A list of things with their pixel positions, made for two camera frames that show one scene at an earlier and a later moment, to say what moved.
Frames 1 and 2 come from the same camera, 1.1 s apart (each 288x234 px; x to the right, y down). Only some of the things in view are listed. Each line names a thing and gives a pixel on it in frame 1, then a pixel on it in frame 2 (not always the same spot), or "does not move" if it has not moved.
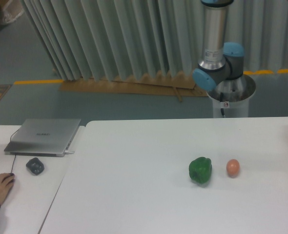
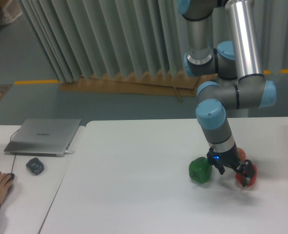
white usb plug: [67, 152] does not move
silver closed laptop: [44, 137] does not move
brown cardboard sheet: [159, 83] does not move
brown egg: [233, 168] → [241, 154]
